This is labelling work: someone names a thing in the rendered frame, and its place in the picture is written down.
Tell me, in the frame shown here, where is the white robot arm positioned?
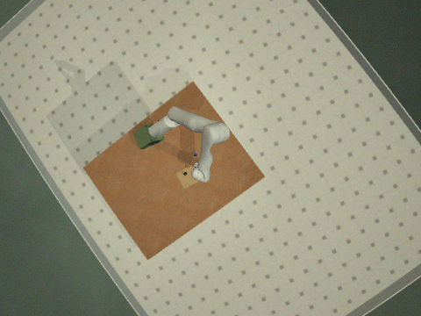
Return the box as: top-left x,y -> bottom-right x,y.
148,106 -> 230,183

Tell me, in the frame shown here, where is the tan square mat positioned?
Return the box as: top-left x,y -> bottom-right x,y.
176,165 -> 199,189

